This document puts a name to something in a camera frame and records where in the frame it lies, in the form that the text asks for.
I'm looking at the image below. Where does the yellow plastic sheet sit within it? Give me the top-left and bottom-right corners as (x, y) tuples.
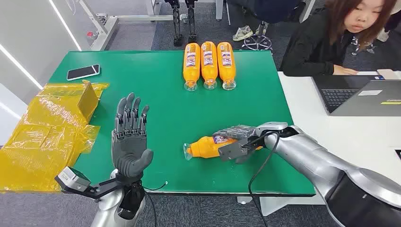
(0, 80), (110, 192)

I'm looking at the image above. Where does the white metal frame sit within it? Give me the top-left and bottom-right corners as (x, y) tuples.
(78, 0), (189, 52)

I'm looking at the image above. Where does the grey laptop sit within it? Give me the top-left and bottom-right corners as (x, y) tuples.
(312, 74), (401, 117)

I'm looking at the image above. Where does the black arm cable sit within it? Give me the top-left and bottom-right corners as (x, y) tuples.
(248, 131), (280, 227)

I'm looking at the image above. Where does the orange bottle with clear cap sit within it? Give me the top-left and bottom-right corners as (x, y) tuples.
(217, 41), (237, 91)
(183, 134), (264, 161)
(200, 41), (218, 90)
(183, 43), (201, 92)

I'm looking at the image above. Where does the person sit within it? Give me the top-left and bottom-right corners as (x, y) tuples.
(226, 0), (306, 42)
(375, 0), (401, 43)
(279, 0), (399, 78)

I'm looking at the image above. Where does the office chair base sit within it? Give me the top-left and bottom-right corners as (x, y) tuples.
(241, 34), (273, 52)

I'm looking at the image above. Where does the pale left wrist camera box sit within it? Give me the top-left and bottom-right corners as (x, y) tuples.
(54, 166), (121, 200)

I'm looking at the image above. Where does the yellow wrapped box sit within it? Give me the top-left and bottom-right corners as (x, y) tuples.
(78, 82), (100, 122)

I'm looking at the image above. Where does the black robot leg stand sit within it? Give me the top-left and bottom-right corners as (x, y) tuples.
(184, 0), (198, 44)
(164, 0), (184, 48)

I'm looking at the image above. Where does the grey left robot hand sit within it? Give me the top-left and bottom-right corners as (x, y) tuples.
(111, 92), (154, 179)

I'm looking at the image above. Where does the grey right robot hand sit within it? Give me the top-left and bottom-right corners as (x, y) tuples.
(213, 122), (289, 164)

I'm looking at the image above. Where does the thin black wire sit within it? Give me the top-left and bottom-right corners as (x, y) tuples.
(142, 181), (168, 192)

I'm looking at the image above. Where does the green desk mat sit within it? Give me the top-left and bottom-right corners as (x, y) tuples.
(48, 50), (316, 197)

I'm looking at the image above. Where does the black smartphone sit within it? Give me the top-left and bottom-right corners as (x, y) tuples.
(66, 64), (101, 81)

